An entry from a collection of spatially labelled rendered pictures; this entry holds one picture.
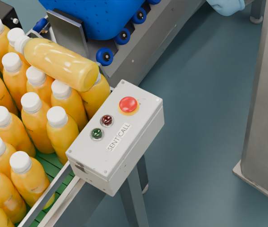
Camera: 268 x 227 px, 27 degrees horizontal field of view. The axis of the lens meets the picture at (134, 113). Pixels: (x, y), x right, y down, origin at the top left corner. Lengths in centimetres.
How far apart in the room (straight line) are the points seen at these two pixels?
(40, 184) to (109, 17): 41
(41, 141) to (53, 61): 21
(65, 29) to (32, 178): 41
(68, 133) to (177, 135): 120
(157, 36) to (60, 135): 48
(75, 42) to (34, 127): 28
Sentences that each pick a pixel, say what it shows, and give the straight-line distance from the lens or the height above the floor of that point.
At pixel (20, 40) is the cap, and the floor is 114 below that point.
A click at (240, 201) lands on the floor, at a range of 223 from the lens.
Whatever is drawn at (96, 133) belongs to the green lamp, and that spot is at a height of 111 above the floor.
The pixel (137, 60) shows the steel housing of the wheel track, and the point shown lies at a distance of 148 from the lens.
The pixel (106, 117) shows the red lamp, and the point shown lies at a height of 111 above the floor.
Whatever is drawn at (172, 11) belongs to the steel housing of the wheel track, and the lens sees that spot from 157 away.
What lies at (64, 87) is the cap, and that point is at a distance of 119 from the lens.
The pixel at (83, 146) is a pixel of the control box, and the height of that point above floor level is 110.
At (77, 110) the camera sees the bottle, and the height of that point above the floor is 102.
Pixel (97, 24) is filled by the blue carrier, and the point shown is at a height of 103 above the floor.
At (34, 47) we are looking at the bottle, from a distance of 119.
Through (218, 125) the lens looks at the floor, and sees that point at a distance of 237.
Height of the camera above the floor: 205
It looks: 58 degrees down
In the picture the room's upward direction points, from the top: 10 degrees counter-clockwise
